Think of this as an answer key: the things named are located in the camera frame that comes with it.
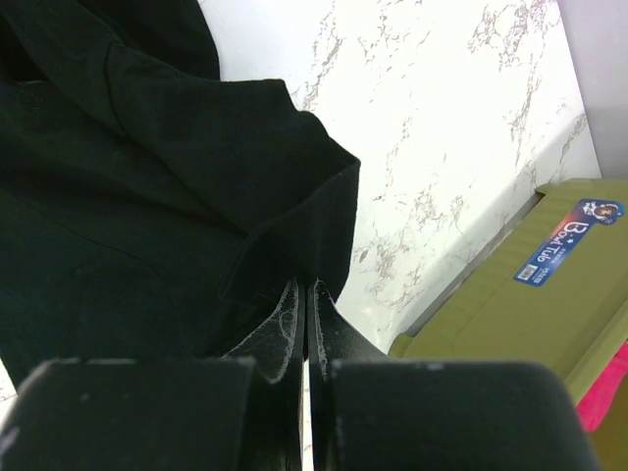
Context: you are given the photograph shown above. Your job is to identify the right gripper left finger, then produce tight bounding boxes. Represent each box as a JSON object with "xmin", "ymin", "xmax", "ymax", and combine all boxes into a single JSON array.
[{"xmin": 1, "ymin": 282, "xmax": 305, "ymax": 470}]

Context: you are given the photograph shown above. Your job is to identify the pink t shirt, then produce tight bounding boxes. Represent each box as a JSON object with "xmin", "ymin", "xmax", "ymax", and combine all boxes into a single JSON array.
[{"xmin": 576, "ymin": 342, "xmax": 627, "ymax": 432}]

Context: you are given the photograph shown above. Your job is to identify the black t shirt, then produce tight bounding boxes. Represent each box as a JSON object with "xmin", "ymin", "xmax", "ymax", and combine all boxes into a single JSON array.
[{"xmin": 1, "ymin": 1, "xmax": 360, "ymax": 384}]

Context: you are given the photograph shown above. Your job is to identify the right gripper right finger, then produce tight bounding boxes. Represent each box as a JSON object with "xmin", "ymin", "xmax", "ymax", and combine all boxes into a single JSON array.
[{"xmin": 306, "ymin": 283, "xmax": 600, "ymax": 470}]

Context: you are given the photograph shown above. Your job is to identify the olive green plastic tub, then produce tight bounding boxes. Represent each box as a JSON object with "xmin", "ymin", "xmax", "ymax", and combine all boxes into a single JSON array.
[{"xmin": 390, "ymin": 179, "xmax": 627, "ymax": 470}]

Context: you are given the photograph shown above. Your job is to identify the blue tub label sticker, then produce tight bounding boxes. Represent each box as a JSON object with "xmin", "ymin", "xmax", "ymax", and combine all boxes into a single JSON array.
[{"xmin": 513, "ymin": 198, "xmax": 625, "ymax": 287}]

